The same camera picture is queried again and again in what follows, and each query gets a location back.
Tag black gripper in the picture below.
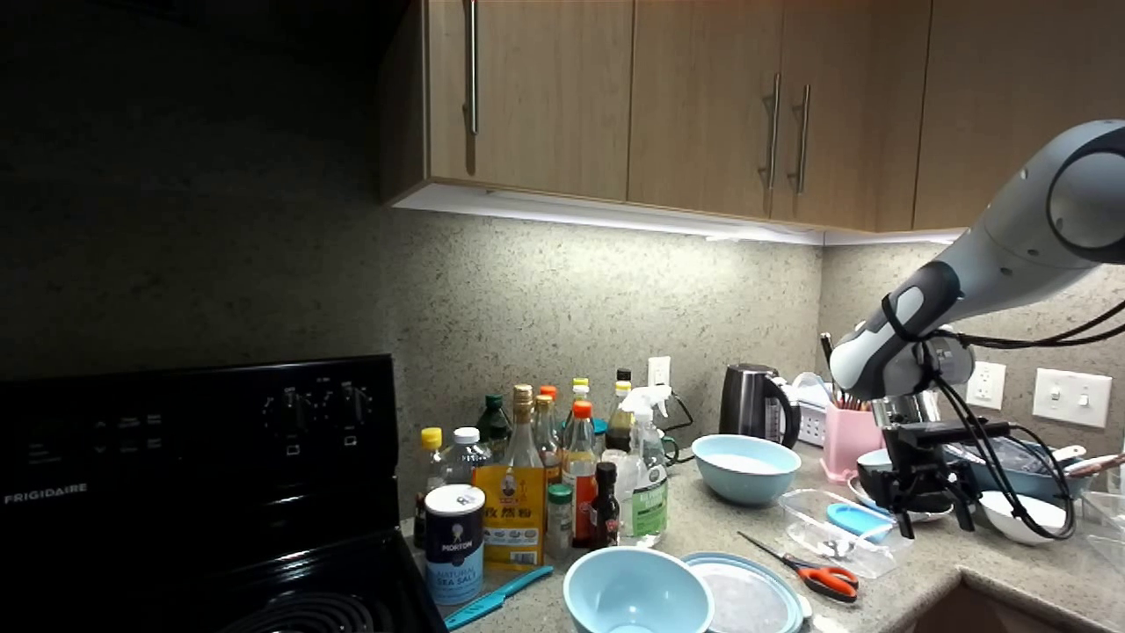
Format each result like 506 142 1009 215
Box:
884 422 1009 519

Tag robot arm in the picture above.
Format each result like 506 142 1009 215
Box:
829 120 1125 400

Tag white small bowl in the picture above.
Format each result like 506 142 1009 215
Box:
978 489 1070 544

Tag large blue bowl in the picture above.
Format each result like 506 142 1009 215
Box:
692 432 803 507

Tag small blue bowl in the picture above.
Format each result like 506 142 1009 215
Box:
564 544 715 633

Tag blue container lid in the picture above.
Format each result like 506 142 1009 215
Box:
825 502 898 537

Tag pink utensil holder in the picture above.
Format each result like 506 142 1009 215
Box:
824 408 884 483

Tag clear plastic container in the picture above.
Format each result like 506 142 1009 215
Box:
782 489 899 582

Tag black electric kettle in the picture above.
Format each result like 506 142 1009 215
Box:
720 364 803 448

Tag round clear lid plate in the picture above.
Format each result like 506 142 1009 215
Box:
686 551 804 633

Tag clear spray bottle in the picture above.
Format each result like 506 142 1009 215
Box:
622 388 667 549

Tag yellow oil bottle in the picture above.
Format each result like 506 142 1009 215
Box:
477 383 546 568

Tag teal spatula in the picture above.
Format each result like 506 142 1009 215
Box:
446 568 555 633

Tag black stove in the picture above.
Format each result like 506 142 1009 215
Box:
0 357 446 633

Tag orange handled scissors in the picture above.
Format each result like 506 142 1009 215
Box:
749 537 863 601

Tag light switch plate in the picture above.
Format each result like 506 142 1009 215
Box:
1034 370 1112 431

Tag wall outlet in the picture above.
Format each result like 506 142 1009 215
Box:
648 357 672 388

